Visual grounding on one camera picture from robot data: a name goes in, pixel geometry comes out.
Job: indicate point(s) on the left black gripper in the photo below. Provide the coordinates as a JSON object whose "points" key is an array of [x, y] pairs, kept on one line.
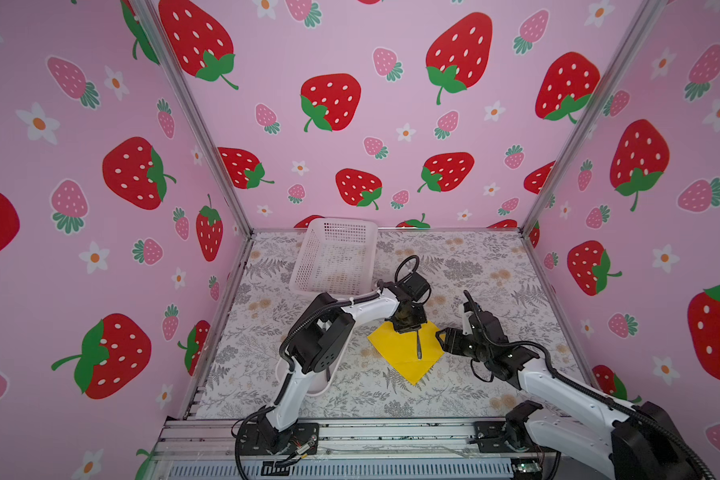
{"points": [[422, 317]]}

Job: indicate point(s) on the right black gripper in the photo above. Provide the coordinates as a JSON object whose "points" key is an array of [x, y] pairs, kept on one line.
{"points": [[450, 339]]}

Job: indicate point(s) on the metal fork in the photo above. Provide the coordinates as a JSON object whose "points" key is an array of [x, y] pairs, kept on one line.
{"points": [[419, 350]]}

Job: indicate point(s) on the yellow paper napkin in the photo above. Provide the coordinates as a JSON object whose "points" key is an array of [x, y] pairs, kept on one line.
{"points": [[408, 354]]}

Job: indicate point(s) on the white plastic perforated basket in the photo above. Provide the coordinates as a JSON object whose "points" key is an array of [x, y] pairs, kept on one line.
{"points": [[337, 257]]}

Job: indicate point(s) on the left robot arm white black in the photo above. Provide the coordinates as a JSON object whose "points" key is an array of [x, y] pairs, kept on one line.
{"points": [[317, 340]]}

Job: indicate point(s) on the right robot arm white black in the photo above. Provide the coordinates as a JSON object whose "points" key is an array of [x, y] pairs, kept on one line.
{"points": [[615, 437]]}

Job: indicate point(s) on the white oval ceramic tray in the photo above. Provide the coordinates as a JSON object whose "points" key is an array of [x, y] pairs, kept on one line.
{"points": [[322, 381]]}

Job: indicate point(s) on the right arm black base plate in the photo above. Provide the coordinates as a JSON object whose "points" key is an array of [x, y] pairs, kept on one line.
{"points": [[496, 436]]}

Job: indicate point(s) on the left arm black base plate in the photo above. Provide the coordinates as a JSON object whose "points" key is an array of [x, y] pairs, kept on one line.
{"points": [[261, 439]]}

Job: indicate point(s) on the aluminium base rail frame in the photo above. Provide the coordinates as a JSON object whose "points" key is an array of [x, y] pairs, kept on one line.
{"points": [[372, 448]]}

